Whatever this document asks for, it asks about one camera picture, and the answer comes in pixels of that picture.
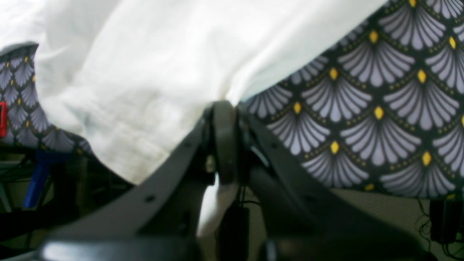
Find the red table clamp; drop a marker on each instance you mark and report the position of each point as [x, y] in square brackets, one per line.
[3, 119]

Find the fan-patterned table cloth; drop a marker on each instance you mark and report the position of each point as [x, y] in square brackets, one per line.
[382, 109]

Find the blue clamp handle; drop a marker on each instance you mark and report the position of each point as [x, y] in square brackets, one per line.
[38, 185]

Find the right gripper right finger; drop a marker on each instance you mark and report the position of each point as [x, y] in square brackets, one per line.
[304, 220]

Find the white T-shirt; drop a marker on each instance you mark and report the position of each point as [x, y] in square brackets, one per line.
[127, 79]

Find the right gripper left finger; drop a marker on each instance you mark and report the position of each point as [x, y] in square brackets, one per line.
[155, 221]

